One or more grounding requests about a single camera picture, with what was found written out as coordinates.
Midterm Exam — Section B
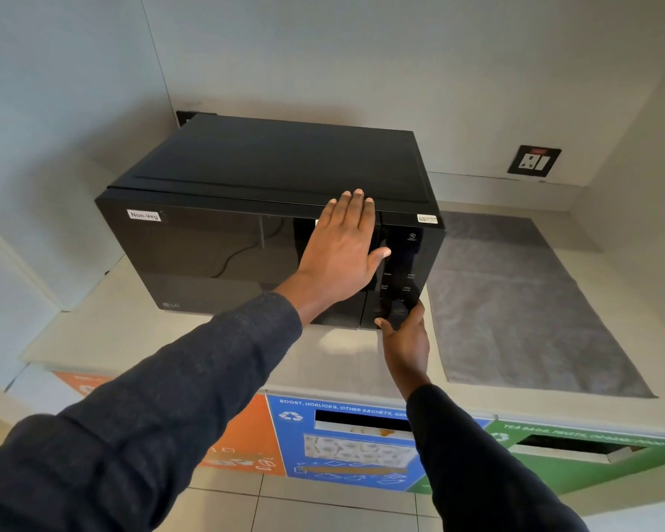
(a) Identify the black wall power socket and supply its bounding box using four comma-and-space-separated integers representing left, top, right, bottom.
507, 145, 562, 178

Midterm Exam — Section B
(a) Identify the grey cloth mat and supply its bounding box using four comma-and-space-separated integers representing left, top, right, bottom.
426, 211, 658, 399

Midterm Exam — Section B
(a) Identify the black microwave oven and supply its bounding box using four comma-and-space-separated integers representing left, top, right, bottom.
95, 113, 447, 331

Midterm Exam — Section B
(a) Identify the orange waste bin panel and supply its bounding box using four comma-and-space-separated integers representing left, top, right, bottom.
52, 371, 287, 477

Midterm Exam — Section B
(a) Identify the green waste bin panel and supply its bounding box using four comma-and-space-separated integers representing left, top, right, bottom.
407, 418, 665, 497

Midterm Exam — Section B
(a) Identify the person's left hand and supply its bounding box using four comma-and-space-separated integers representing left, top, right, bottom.
274, 188, 392, 327

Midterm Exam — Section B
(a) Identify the person's left forearm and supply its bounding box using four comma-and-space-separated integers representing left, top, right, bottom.
0, 291, 303, 532

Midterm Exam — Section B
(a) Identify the person's right hand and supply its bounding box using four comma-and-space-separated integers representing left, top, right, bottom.
375, 300, 432, 400

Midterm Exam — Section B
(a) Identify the person's right forearm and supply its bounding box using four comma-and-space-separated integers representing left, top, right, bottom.
406, 383, 589, 532

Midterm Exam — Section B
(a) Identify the blue waste bin panel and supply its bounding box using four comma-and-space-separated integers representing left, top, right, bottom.
265, 393, 495, 492

